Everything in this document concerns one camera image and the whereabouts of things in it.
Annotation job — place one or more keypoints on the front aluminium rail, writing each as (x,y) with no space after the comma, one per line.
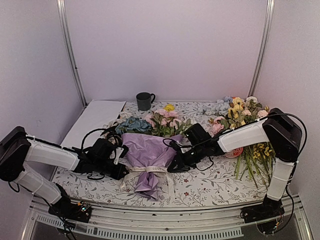
(123,222)

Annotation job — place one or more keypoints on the red patterned bowl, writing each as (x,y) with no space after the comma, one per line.
(234,153)

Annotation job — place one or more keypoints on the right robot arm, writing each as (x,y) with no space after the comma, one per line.
(274,141)

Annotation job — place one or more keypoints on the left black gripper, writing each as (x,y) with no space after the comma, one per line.
(118,175)

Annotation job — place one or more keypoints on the yellow flower stem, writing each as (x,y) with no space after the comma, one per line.
(169,108)

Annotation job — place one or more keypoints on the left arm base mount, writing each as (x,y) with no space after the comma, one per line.
(65,209)

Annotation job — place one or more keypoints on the pile of fake flowers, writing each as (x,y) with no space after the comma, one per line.
(240,123)

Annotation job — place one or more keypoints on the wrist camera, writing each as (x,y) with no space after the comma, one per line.
(119,153)
(174,144)

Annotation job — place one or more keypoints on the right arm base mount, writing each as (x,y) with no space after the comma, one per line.
(267,209)

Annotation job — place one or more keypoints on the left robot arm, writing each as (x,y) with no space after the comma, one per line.
(18,148)

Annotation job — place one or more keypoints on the white printed ribbon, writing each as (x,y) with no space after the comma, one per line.
(148,179)

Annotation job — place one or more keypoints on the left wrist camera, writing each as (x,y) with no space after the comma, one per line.
(119,153)

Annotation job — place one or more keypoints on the pink wrapping paper sheet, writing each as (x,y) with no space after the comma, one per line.
(147,150)

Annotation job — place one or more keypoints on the left aluminium frame post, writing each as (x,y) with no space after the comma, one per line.
(62,13)

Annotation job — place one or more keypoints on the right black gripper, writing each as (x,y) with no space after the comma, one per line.
(182,165)

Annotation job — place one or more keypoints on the aluminium frame post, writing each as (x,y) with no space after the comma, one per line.
(62,13)
(268,19)

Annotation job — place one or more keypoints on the blue hydrangea stem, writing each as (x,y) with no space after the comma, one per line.
(134,125)

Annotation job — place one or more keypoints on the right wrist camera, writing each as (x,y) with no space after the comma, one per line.
(174,144)

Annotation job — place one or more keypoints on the right aluminium frame post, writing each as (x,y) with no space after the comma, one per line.
(268,19)

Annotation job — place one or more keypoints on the dark grey mug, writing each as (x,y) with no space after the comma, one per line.
(144,100)

